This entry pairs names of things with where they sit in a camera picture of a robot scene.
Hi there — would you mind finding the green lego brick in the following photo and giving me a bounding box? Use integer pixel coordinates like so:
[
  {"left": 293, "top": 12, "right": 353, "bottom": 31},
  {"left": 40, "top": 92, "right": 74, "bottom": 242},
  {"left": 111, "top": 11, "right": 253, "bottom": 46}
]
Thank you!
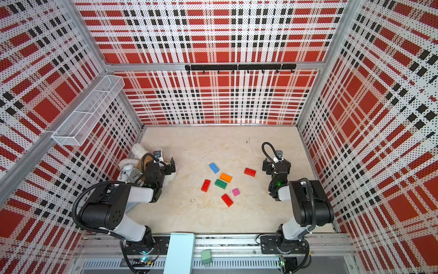
[{"left": 214, "top": 179, "right": 228, "bottom": 190}]

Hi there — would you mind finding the white alarm clock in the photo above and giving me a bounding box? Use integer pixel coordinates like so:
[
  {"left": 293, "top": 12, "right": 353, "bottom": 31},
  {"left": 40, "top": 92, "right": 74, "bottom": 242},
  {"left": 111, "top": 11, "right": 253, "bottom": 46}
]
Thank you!
[{"left": 117, "top": 164, "right": 141, "bottom": 183}]

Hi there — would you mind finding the red lego brick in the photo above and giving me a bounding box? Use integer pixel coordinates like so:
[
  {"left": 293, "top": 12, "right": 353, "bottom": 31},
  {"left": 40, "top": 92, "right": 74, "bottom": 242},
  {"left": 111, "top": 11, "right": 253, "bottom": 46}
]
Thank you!
[
  {"left": 221, "top": 194, "right": 234, "bottom": 208},
  {"left": 244, "top": 168, "right": 256, "bottom": 177},
  {"left": 201, "top": 179, "right": 211, "bottom": 193}
]

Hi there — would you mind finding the blue lego brick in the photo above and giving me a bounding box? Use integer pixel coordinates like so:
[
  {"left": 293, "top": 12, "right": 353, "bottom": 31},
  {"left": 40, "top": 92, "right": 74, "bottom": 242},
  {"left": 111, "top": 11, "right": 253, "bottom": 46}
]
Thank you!
[{"left": 209, "top": 163, "right": 220, "bottom": 174}]

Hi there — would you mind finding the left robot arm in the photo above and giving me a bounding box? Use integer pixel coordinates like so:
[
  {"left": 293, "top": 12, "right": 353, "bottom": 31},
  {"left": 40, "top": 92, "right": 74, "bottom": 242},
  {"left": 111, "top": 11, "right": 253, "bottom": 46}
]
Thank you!
[{"left": 72, "top": 153, "right": 176, "bottom": 253}]

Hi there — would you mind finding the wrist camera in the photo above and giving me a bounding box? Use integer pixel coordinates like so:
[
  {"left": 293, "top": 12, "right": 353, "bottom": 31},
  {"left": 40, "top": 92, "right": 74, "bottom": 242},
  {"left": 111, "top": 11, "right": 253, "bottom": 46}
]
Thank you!
[
  {"left": 153, "top": 150, "right": 163, "bottom": 162},
  {"left": 276, "top": 150, "right": 283, "bottom": 161}
]

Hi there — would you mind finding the pink small lego brick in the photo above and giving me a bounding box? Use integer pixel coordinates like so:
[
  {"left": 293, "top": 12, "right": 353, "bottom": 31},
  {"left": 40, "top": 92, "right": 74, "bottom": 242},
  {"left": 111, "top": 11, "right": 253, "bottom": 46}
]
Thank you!
[{"left": 232, "top": 188, "right": 240, "bottom": 196}]

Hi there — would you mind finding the pale green upright panel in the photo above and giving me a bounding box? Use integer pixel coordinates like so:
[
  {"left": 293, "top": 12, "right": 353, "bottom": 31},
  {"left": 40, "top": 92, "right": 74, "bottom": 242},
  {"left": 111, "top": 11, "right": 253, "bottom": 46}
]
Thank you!
[{"left": 163, "top": 233, "right": 196, "bottom": 274}]

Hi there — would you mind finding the orange lego brick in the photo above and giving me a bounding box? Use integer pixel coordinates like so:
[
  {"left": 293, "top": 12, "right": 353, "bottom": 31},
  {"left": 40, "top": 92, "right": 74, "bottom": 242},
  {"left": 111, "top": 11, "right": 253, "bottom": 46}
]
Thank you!
[{"left": 220, "top": 173, "right": 233, "bottom": 183}]

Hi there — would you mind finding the black hook rail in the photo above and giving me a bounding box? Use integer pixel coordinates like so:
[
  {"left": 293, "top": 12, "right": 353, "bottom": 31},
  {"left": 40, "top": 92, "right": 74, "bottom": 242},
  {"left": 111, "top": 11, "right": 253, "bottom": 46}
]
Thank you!
[{"left": 185, "top": 63, "right": 297, "bottom": 73}]

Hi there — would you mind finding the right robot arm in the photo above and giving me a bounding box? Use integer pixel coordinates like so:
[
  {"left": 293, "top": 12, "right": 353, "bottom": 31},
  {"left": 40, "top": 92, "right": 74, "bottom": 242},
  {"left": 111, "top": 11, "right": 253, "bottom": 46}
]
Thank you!
[{"left": 262, "top": 159, "right": 334, "bottom": 254}]

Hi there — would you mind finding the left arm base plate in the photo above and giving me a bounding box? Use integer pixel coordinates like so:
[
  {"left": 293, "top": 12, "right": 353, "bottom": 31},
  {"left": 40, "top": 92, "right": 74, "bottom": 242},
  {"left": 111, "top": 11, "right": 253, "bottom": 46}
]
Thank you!
[{"left": 125, "top": 235, "right": 170, "bottom": 256}]

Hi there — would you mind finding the green terminal connector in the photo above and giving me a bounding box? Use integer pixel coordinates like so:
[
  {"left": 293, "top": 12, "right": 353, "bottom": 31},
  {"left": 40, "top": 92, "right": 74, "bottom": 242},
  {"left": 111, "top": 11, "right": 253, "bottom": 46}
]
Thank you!
[{"left": 201, "top": 250, "right": 212, "bottom": 266}]

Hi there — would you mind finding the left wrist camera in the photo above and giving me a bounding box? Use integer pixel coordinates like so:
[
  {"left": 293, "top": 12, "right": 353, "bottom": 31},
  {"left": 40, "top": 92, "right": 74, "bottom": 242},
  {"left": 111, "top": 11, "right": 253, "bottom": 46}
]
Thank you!
[{"left": 153, "top": 150, "right": 163, "bottom": 162}]

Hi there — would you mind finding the white teddy bear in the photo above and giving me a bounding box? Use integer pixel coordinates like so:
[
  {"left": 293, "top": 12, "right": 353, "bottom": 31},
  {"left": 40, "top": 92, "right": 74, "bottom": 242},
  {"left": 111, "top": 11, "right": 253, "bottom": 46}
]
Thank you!
[{"left": 119, "top": 143, "right": 176, "bottom": 187}]

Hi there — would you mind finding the white wire mesh basket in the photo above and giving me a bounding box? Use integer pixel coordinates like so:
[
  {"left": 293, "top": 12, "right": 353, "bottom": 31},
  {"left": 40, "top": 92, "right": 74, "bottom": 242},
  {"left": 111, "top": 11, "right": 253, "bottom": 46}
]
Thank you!
[{"left": 52, "top": 75, "right": 124, "bottom": 146}]

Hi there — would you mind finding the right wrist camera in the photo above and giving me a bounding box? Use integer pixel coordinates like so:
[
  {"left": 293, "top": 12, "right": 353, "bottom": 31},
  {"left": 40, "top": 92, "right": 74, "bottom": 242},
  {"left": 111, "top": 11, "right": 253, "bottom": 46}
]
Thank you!
[{"left": 276, "top": 150, "right": 283, "bottom": 161}]

